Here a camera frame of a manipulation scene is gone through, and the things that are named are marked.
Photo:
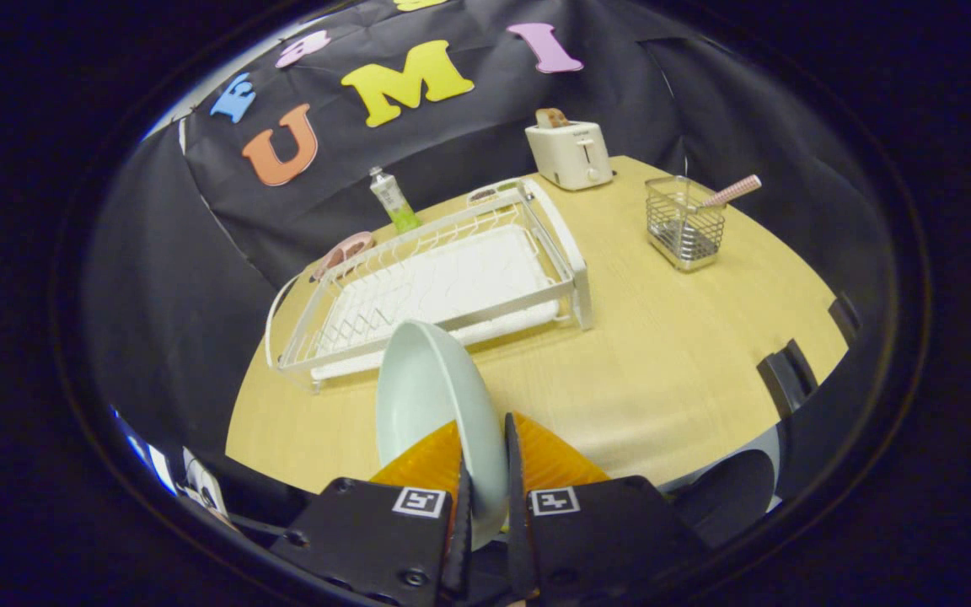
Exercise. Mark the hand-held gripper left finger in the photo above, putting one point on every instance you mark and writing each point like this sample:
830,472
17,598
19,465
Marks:
458,556

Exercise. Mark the brown toast slice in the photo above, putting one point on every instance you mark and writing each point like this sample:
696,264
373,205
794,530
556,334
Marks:
553,117

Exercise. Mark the black backdrop cloth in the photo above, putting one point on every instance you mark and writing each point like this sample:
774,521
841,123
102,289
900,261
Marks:
199,278

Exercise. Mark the white drip tray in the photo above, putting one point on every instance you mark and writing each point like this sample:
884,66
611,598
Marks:
469,278

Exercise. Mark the green dish soap bottle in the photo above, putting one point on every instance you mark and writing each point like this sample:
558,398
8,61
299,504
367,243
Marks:
393,202

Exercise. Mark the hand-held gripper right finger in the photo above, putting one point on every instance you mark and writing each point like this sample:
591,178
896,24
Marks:
519,548

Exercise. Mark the white toaster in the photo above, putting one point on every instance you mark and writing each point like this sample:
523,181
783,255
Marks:
570,156

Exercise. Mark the computer monitor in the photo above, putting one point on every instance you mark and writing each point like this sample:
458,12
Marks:
148,459

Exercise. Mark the small white divided dish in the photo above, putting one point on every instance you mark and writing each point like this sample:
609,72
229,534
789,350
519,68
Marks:
485,195

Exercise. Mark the pink divided dish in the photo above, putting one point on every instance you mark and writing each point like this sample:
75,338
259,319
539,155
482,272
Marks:
351,249

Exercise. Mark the pale green plate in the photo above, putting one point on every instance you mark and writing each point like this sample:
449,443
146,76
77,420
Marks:
426,388

